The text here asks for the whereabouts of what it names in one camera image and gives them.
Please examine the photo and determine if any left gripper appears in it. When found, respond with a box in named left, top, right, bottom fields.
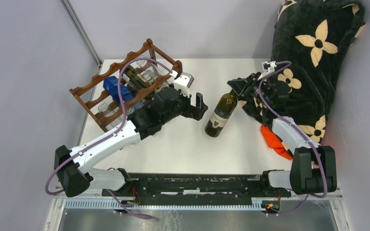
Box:
left=161, top=88, right=208, bottom=125

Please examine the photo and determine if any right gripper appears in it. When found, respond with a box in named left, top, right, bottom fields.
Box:
left=227, top=72, right=272, bottom=108

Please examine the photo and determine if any green wine bottle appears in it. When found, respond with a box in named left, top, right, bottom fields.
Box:
left=122, top=65, right=152, bottom=96
left=205, top=90, right=238, bottom=138

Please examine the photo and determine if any clear square bottle black cap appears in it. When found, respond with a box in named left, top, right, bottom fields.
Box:
left=140, top=70, right=169, bottom=90

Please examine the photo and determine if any clear round glass bottle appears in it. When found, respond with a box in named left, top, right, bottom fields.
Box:
left=136, top=60, right=159, bottom=77

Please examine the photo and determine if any blue square glass bottle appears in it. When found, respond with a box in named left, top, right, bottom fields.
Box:
left=103, top=76, right=136, bottom=103

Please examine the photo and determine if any brown wooden wine rack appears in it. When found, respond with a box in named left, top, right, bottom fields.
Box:
left=69, top=38, right=183, bottom=132

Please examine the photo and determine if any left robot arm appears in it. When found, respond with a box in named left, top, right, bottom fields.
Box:
left=54, top=87, right=208, bottom=197

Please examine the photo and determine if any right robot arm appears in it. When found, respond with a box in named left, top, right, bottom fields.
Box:
left=227, top=73, right=337, bottom=197

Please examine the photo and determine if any orange cloth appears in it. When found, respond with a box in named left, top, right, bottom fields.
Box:
left=260, top=125, right=293, bottom=160

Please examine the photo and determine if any black floral blanket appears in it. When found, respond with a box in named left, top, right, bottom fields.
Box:
left=238, top=0, right=367, bottom=144

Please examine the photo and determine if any aluminium corner profile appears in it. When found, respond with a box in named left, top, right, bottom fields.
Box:
left=60, top=0, right=103, bottom=67

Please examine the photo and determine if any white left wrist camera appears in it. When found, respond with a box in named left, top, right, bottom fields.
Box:
left=168, top=70, right=194, bottom=98

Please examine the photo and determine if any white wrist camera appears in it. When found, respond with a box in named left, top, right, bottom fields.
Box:
left=258, top=61, right=277, bottom=80
left=168, top=70, right=194, bottom=98

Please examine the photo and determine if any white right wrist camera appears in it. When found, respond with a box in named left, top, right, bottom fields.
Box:
left=258, top=61, right=277, bottom=80

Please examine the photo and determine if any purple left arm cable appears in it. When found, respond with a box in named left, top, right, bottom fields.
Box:
left=45, top=56, right=178, bottom=220

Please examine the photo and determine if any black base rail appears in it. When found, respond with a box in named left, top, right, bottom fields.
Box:
left=54, top=172, right=342, bottom=213

